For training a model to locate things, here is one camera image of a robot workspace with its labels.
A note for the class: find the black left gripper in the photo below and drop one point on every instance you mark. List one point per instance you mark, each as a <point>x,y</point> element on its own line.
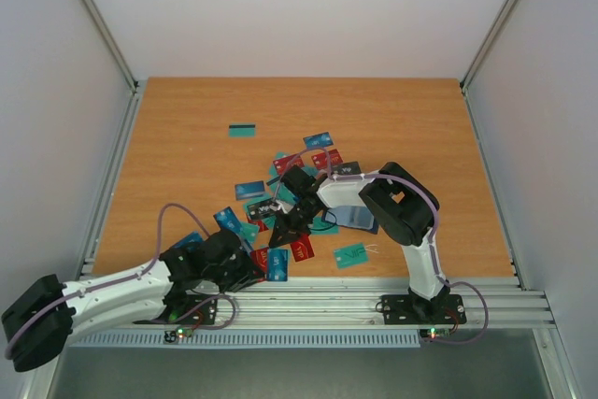
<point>246,275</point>

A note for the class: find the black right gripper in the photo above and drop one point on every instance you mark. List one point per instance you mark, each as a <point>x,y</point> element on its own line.
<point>297,220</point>

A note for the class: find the red card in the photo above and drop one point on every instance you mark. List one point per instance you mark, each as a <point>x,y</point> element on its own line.
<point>302,249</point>
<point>260,258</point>

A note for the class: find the dark blue card holder wallet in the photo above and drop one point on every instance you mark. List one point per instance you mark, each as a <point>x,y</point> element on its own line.
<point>358,218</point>

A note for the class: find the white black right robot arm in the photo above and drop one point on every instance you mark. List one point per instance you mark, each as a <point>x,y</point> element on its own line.
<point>403,209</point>

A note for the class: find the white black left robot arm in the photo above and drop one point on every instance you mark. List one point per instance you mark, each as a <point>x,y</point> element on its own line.
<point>51,314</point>

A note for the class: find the black vip card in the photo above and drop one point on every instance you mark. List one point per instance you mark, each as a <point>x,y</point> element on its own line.
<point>348,169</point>
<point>261,210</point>

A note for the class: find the blue card left middle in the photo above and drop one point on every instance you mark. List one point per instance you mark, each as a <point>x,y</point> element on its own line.
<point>227,219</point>

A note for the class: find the teal VIP card front right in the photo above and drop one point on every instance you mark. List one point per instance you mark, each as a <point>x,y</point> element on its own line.
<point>350,255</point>

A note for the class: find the blue VIP card back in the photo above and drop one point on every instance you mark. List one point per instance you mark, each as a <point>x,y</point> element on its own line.
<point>318,140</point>

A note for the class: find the teal card with magnetic stripe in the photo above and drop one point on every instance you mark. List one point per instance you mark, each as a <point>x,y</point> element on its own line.
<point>242,130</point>

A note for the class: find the grey slotted cable duct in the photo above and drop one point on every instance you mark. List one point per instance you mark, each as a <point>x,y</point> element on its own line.
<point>254,339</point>

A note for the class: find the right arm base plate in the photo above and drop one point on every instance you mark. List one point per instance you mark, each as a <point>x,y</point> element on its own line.
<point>404,309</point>

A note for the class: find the aluminium frame post left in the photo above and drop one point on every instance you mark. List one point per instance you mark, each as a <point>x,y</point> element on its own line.
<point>101,26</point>

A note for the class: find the aluminium frame post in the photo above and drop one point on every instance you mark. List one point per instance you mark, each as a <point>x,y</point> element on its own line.
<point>499,23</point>
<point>101,26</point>

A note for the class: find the aluminium frame post right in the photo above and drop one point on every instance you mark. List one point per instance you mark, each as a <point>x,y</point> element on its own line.
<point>499,23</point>

